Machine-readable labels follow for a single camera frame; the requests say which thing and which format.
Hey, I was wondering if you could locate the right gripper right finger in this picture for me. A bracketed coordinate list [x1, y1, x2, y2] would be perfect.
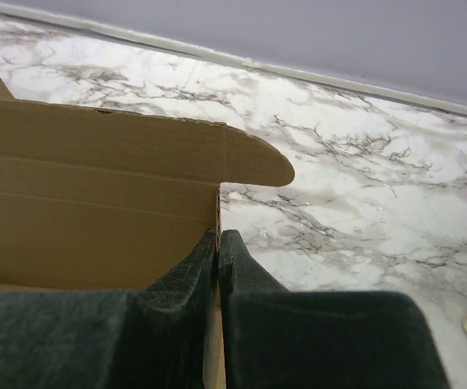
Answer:
[218, 230, 448, 388]

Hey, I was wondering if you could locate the brown cardboard box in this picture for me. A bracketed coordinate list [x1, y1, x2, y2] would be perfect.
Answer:
[0, 78, 295, 388]

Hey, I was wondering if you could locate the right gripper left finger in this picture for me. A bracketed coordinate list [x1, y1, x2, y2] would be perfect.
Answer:
[0, 231, 216, 388]

